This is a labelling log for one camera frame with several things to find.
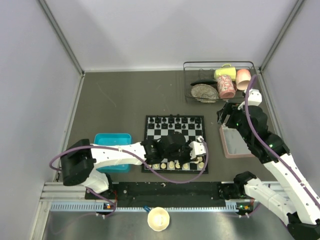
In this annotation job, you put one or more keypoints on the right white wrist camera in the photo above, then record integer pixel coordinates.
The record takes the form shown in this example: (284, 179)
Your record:
(254, 97)

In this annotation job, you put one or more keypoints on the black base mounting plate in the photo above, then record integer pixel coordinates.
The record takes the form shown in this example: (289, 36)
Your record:
(215, 189)

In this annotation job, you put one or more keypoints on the yellow mug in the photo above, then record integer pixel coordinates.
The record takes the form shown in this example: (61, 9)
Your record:
(226, 69)

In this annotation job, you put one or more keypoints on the grey cable duct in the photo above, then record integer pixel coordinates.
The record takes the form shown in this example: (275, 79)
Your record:
(103, 207)

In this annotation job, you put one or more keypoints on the light pink cup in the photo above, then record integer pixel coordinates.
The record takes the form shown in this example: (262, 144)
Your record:
(243, 78)

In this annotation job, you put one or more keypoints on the white queen piece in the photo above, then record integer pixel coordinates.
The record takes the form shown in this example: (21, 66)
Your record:
(177, 165)

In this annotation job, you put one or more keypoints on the black white chess board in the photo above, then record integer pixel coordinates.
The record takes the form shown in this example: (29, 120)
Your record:
(191, 126)

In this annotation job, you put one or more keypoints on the blue plastic tray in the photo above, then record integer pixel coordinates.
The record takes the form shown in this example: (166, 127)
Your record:
(113, 139)

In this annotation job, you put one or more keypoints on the white king piece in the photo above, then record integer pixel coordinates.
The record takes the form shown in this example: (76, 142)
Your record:
(171, 165)

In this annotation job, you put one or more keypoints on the black wire dish rack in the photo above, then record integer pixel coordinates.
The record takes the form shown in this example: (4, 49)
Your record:
(216, 81)

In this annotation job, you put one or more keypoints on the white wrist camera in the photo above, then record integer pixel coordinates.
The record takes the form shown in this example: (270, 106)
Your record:
(254, 97)
(197, 148)

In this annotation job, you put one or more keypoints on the speckled ceramic plate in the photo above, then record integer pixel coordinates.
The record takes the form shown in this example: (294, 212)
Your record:
(204, 93)

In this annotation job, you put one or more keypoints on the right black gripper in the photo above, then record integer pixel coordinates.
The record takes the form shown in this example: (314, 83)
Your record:
(230, 108)

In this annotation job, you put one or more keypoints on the black knight left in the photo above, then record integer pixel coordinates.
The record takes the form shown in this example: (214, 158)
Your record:
(157, 119)

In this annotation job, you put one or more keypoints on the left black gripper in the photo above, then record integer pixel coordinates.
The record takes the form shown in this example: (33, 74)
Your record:
(188, 158)

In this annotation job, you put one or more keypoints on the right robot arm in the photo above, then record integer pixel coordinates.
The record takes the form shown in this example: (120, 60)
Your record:
(299, 211)

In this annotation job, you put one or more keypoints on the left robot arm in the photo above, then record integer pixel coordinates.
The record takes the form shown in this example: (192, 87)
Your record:
(80, 166)

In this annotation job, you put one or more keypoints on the pink patterned mug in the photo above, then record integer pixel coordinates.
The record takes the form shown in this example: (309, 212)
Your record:
(225, 87)

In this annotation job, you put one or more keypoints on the cream white bowl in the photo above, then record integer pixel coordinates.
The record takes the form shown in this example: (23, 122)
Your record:
(158, 219)

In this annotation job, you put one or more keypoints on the pink plastic tray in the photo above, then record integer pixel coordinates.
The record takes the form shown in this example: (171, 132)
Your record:
(233, 144)

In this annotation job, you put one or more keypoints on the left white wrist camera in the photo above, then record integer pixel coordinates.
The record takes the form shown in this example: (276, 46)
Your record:
(197, 148)

